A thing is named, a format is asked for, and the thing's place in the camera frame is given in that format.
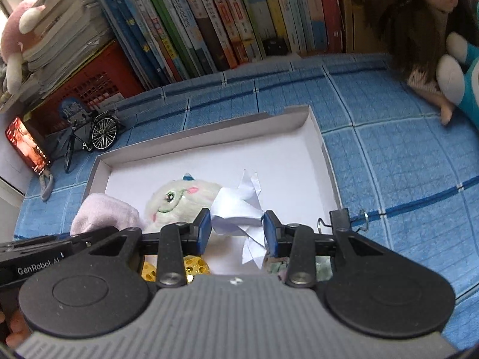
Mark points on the grey phone stand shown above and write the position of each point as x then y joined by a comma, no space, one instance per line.
46,187

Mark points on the stack of worn books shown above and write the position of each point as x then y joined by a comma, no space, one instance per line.
71,26

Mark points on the black binder clip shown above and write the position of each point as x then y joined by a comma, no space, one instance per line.
339,218

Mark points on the blue checked tablecloth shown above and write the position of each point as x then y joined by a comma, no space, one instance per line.
393,175

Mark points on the blue robot cat plush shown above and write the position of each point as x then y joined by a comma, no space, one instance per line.
462,82

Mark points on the smartphone with lit screen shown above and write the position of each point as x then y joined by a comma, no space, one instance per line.
28,146

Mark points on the pink and white plush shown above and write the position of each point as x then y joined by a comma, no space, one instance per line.
15,33

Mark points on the white shallow cardboard box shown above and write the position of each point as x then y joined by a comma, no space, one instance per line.
280,157

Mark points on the gold sequined ball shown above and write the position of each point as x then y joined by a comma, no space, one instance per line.
194,265

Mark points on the white paper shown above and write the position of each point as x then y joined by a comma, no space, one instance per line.
235,205

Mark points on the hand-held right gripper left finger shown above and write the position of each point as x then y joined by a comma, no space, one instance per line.
202,232

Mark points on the brown haired doll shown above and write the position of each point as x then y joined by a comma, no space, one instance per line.
415,37

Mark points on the small black box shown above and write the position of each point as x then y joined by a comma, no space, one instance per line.
276,46

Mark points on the row of upright books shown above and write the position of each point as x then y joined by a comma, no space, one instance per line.
224,15

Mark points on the red plastic crate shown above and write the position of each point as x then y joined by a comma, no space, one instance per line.
97,74

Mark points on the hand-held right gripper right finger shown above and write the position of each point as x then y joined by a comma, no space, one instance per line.
270,237

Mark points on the person's left hand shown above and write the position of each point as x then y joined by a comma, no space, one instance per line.
13,329

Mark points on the white cat plush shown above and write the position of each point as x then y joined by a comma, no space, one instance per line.
176,202

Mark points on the miniature black bicycle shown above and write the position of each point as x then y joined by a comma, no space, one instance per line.
101,132

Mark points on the pale pink soft cloth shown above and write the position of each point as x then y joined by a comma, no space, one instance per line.
104,213

